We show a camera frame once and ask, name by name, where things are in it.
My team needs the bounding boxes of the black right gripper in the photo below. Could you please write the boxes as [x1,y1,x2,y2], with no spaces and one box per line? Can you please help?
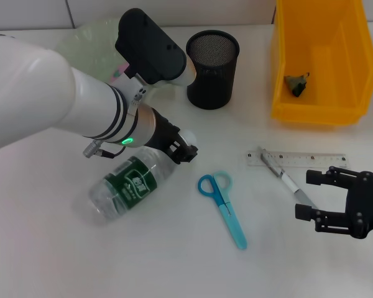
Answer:
[294,165,373,240]

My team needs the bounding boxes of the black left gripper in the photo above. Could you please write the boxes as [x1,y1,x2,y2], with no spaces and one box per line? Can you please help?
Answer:
[145,107,199,164]

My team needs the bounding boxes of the clear green-label water bottle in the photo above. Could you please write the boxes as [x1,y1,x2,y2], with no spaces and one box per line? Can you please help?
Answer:
[88,130,198,227]

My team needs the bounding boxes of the pink toy peach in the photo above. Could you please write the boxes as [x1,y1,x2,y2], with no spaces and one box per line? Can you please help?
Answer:
[109,61,131,82]

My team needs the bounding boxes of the green plastic wrapper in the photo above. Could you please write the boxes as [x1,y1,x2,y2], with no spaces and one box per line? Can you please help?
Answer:
[283,71,311,97]

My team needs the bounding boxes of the white grey ballpoint pen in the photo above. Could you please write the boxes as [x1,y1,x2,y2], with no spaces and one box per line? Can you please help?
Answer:
[257,146,320,209]

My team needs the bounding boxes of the transparent plastic ruler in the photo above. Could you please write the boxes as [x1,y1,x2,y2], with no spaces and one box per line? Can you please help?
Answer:
[247,150,348,168]

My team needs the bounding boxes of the blue scissors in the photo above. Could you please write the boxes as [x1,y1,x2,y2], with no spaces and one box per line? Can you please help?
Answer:
[198,170,248,251]

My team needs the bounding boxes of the black mesh pen holder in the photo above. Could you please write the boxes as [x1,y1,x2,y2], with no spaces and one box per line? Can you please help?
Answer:
[185,30,241,110]

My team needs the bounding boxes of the translucent green fruit plate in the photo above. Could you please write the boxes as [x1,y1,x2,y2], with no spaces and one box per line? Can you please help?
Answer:
[53,17,178,94]

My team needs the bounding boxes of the yellow plastic bin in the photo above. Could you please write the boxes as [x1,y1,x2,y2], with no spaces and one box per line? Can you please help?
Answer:
[270,0,373,127]

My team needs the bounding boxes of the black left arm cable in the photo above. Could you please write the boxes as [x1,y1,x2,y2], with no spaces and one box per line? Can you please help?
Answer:
[82,140,127,158]

